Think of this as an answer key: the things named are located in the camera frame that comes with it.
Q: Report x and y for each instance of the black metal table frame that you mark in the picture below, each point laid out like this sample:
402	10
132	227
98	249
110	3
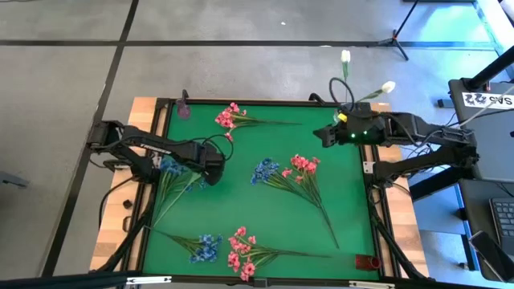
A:
261	101

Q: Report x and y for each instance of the black diagonal frame strut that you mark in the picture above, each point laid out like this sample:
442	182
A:
387	238
124	249

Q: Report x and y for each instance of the white black-print sticker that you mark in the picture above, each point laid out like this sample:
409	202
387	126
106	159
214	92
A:
488	100

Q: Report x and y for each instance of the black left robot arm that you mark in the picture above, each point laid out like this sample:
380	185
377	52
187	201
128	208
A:
152	146

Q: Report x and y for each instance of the white artificial tulip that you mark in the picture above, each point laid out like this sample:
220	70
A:
388	86
345	56

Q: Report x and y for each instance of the purple glass vase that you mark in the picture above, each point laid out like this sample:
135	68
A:
184	110

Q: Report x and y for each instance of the small dark brown knob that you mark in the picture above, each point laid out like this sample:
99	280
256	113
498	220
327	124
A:
127	203

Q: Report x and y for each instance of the black side desk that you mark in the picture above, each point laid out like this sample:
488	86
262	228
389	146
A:
478	192

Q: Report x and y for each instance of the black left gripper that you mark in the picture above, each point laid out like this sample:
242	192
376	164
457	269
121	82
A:
213	166

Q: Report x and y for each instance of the silver metal bracket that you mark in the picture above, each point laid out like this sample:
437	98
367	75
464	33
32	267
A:
148	279
371	284

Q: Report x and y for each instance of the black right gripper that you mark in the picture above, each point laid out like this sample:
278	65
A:
349	130

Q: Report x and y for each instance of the black tripod stand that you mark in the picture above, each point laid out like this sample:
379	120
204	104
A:
395	40

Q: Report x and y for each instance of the grey laptop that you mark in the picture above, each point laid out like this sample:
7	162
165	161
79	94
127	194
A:
494	148

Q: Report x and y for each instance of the red vase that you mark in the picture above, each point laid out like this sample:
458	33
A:
367	263

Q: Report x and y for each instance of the grey floor object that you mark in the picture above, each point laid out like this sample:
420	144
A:
12	180

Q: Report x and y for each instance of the blue artificial flower bunch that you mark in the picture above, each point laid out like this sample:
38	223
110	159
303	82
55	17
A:
170	166
263	168
206	251

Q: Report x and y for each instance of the black horizontal frame bar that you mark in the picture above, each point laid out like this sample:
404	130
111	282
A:
60	281

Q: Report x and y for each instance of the small grey floor box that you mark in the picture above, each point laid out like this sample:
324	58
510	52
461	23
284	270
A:
445	103

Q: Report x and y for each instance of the wooden table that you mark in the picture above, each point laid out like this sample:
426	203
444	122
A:
106	237

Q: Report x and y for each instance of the black smartphone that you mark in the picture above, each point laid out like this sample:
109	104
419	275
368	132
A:
488	253

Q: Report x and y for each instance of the black keyboard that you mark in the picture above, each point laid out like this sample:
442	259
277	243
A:
504	225

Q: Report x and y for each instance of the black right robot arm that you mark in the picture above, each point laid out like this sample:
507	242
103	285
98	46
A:
421	128

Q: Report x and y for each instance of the black pole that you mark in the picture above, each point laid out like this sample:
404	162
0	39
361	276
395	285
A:
492	68

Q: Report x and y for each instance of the black clamp hook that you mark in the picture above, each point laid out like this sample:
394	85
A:
185	95
316	97

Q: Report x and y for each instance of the pink artificial flower bunch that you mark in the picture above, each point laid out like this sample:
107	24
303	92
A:
227	118
241	257
303	164

